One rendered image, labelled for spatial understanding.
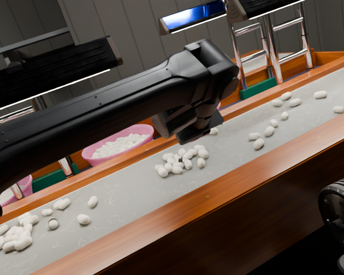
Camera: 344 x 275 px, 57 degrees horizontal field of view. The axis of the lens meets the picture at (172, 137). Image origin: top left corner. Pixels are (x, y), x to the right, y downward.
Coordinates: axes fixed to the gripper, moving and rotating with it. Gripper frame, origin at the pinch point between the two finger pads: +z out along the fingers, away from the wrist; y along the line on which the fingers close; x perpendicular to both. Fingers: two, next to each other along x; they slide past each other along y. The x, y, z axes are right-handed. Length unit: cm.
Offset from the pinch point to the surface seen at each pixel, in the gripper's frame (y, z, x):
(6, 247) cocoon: 45.2, 15.4, 1.9
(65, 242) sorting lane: 32.8, 10.5, 7.6
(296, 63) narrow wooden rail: -86, 53, -28
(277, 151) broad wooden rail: -17.2, 0.2, 12.0
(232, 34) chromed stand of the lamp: -54, 37, -44
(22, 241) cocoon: 41.4, 13.8, 2.7
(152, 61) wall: -59, 145, -114
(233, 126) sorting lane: -23.8, 23.7, -4.1
